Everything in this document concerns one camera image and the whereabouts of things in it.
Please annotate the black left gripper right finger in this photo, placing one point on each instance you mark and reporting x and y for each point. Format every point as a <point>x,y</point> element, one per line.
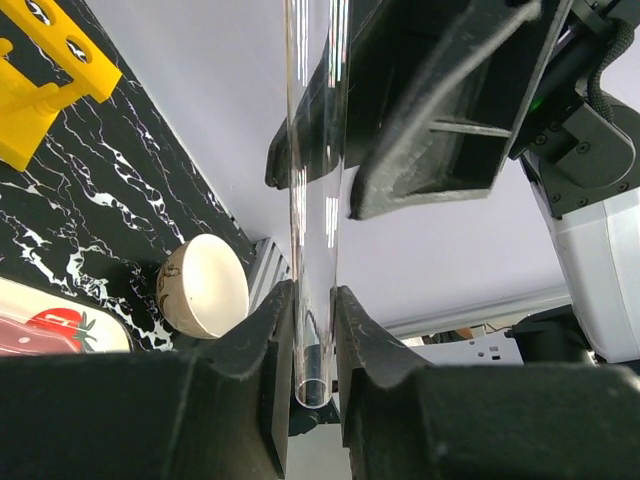
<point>405,418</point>

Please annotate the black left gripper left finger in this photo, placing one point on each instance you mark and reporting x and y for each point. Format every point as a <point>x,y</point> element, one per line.
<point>216,411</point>

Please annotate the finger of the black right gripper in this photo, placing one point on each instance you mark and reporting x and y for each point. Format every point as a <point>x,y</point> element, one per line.
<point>388,41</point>
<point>438,93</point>

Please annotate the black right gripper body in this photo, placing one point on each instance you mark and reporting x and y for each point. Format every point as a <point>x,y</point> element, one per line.
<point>595,34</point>

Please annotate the clear glass test tube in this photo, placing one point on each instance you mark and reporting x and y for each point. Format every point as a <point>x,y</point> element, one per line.
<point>316,33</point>

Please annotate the yellow test tube rack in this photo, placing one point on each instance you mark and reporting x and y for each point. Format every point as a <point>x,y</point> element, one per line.
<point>49,61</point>

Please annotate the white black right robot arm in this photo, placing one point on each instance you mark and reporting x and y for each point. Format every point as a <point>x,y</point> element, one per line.
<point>585,178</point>

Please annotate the cream ceramic bowl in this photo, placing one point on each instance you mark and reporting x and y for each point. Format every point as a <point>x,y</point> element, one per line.
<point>201,288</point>

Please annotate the strawberry pattern white tray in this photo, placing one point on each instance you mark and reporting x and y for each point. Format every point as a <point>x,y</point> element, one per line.
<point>90,329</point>

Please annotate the pink polka dot plate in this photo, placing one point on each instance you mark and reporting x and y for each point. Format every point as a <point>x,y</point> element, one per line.
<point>19,339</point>

